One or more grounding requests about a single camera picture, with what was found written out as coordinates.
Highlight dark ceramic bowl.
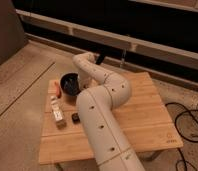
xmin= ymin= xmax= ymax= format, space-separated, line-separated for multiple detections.
xmin=60 ymin=73 xmax=80 ymax=96

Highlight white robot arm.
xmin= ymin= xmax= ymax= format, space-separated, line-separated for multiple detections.
xmin=73 ymin=52 xmax=145 ymax=171

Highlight orange carrot toy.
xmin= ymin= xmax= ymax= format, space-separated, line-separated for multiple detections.
xmin=54 ymin=82 xmax=62 ymax=98

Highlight black rectangular remote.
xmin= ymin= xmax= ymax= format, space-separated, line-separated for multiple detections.
xmin=71 ymin=113 xmax=80 ymax=123

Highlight white labelled bottle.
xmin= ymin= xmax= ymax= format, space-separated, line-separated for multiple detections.
xmin=50 ymin=96 xmax=66 ymax=127

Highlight low wooden table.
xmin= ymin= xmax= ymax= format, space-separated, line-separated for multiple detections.
xmin=39 ymin=72 xmax=183 ymax=164

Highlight grey sofa corner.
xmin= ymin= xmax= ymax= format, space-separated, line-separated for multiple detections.
xmin=0 ymin=0 xmax=28 ymax=65

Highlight black floor cables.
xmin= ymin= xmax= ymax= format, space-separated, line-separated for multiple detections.
xmin=165 ymin=98 xmax=198 ymax=171

